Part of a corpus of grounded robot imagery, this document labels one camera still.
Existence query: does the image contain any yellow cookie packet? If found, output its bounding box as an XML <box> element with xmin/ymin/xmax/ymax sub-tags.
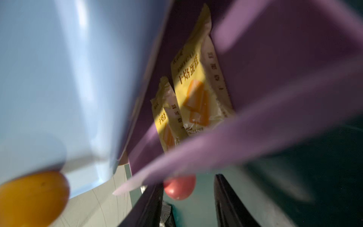
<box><xmin>150</xmin><ymin>77</ymin><xmax>188</xmax><ymax>153</ymax></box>
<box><xmin>171</xmin><ymin>4</ymin><xmax>235</xmax><ymax>136</ymax></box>

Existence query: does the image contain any blue drawer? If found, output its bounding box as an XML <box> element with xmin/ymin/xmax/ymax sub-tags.
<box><xmin>0</xmin><ymin>0</ymin><xmax>174</xmax><ymax>227</ymax></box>

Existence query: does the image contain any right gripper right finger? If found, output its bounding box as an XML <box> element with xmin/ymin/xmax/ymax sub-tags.
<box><xmin>214</xmin><ymin>174</ymin><xmax>259</xmax><ymax>227</ymax></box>

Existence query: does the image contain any purple bottom drawer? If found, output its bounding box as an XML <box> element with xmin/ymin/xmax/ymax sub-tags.
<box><xmin>114</xmin><ymin>1</ymin><xmax>363</xmax><ymax>195</ymax></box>

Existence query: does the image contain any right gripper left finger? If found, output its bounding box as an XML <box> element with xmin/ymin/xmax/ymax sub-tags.
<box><xmin>118</xmin><ymin>183</ymin><xmax>164</xmax><ymax>227</ymax></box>

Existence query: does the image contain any black drycake packet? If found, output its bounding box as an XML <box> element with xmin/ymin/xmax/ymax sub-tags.
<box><xmin>159</xmin><ymin>201</ymin><xmax>176</xmax><ymax>227</ymax></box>

